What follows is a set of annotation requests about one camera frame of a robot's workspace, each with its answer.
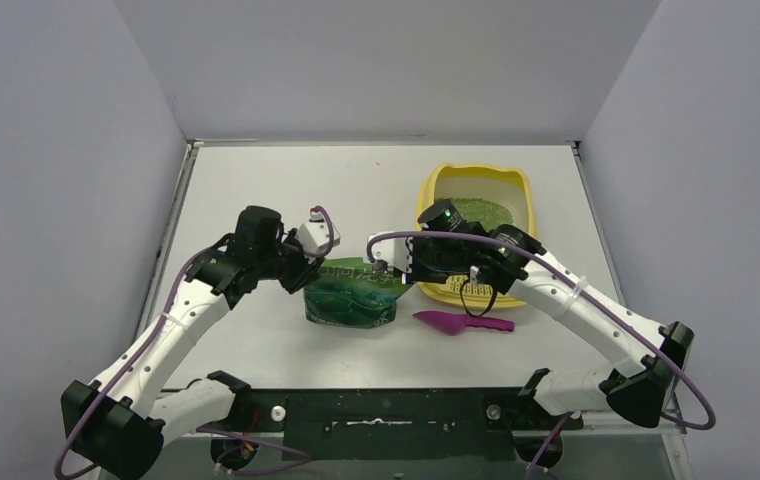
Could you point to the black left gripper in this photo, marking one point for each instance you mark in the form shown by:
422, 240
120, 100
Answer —
307, 271

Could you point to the magenta plastic scoop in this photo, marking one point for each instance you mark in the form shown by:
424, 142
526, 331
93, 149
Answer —
453, 324

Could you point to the green cat litter bag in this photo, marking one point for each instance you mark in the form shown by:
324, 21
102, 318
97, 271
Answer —
350, 293

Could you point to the yellow litter box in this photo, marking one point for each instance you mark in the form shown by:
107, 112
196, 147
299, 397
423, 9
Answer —
507, 186

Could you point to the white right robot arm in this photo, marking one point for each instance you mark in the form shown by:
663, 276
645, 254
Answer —
635, 380

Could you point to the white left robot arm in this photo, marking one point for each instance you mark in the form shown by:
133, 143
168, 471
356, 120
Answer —
121, 420

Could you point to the green litter granules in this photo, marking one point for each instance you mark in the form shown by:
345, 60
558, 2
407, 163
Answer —
488, 213

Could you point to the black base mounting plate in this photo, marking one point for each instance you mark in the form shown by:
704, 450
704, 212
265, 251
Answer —
388, 424

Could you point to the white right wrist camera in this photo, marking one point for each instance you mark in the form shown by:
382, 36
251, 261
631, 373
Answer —
393, 255

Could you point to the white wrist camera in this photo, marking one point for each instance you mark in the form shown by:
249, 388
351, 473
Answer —
393, 255
318, 236

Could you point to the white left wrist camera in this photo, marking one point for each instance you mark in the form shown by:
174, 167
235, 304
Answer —
318, 236

